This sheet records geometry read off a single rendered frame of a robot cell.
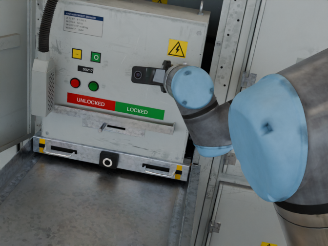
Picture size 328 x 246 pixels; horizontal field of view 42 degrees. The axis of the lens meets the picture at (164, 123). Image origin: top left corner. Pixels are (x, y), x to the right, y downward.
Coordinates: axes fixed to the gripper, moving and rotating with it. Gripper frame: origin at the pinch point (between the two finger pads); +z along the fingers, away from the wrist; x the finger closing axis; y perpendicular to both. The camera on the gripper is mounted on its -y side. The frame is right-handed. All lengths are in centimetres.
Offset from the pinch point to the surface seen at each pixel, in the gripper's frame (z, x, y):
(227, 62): 9.0, 5.0, 23.2
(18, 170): 10, -36, -42
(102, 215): -9.8, -41.6, -14.6
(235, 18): 5.4, 19.0, 22.7
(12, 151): 38, -37, -49
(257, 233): 17, -59, 46
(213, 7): 67, 28, 31
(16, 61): 25, -2, -46
